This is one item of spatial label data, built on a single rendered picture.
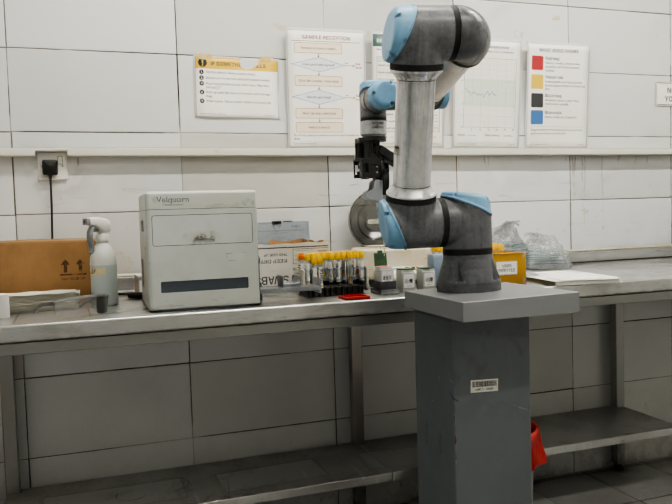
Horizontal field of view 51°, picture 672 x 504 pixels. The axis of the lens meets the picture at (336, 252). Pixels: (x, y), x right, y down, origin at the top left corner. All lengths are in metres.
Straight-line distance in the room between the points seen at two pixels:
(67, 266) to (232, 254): 0.53
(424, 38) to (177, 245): 0.78
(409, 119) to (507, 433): 0.74
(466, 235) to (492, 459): 0.51
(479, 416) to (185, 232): 0.83
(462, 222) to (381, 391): 1.21
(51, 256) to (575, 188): 2.02
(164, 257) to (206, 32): 0.99
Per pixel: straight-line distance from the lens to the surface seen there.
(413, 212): 1.59
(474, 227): 1.65
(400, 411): 2.76
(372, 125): 1.99
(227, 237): 1.82
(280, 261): 2.16
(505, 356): 1.67
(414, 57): 1.53
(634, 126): 3.28
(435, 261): 2.13
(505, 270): 2.16
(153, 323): 1.78
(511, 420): 1.71
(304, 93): 2.56
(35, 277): 2.15
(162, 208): 1.80
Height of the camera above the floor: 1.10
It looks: 3 degrees down
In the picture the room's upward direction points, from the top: 2 degrees counter-clockwise
